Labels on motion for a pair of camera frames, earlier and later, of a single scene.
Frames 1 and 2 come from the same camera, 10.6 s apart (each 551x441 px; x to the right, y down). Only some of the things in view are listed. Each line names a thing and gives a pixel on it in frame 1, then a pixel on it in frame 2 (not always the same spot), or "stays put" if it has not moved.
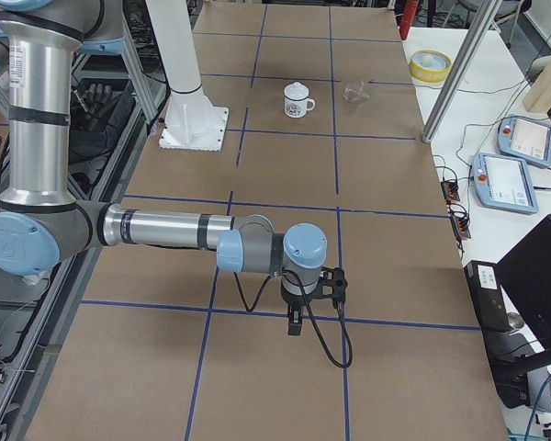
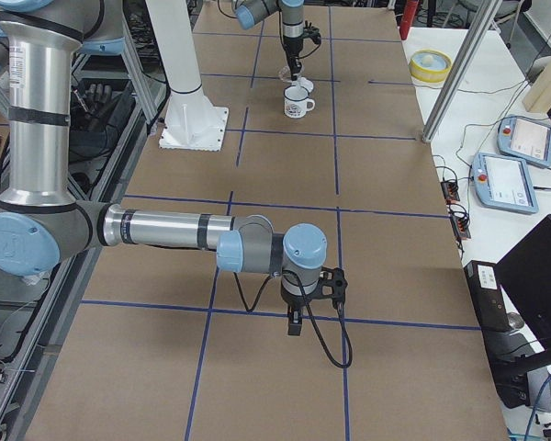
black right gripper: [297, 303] stays put
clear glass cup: [354, 92] to [285, 73]
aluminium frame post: [483, 20] stays put
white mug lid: [296, 91] to [304, 83]
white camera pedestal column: [190, 123] stays put
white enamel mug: [296, 108] stays put
